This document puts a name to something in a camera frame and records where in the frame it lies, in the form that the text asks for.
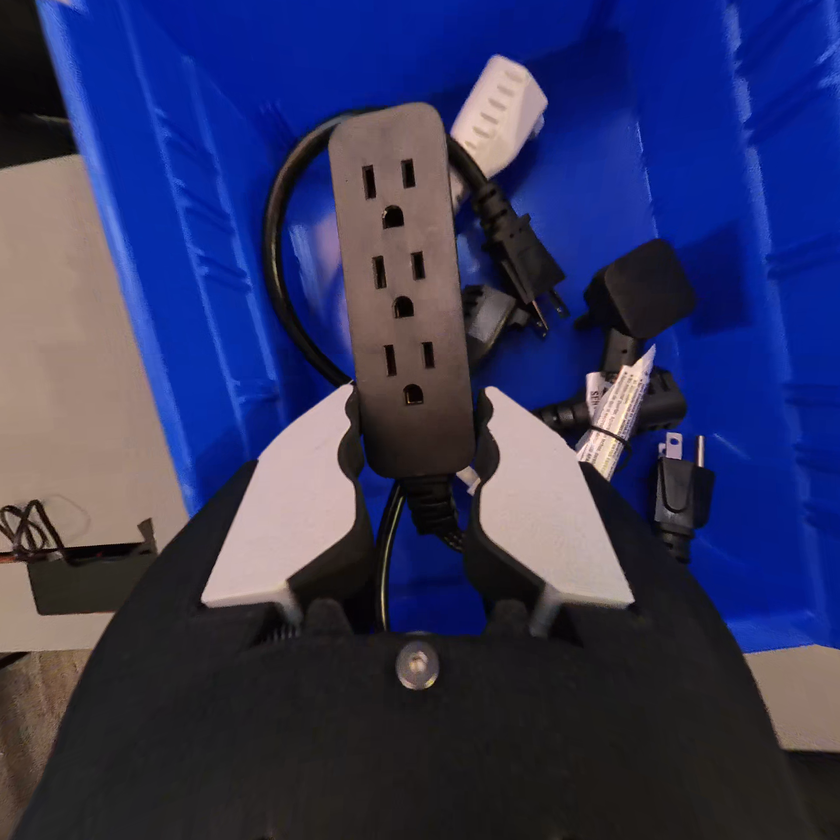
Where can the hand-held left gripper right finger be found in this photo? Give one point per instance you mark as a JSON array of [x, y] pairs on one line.
[[551, 518]]

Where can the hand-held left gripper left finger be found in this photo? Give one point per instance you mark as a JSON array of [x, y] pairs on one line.
[[295, 518]]

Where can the black power strip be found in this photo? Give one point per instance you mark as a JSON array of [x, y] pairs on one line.
[[400, 289]]

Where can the blue plastic bin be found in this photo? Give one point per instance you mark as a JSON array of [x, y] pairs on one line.
[[722, 197]]

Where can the white warning label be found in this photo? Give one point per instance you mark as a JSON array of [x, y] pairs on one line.
[[617, 420]]

